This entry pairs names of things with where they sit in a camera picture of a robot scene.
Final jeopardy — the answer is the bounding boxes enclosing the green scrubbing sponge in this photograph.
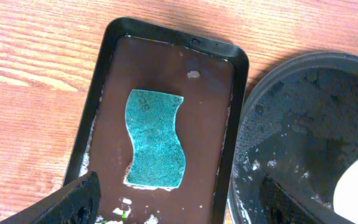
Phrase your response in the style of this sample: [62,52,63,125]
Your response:
[124,89,186,190]

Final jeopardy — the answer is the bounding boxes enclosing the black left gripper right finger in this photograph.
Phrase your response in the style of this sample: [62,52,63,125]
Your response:
[259,175,331,224]

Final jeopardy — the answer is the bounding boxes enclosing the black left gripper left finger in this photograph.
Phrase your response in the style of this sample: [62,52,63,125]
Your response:
[0,172,101,224]

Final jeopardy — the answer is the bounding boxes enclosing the black rectangular water tray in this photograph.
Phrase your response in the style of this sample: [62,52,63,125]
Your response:
[64,17,249,223]

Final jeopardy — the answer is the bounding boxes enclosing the black round tray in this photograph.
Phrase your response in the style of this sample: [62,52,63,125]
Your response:
[228,52,358,223]

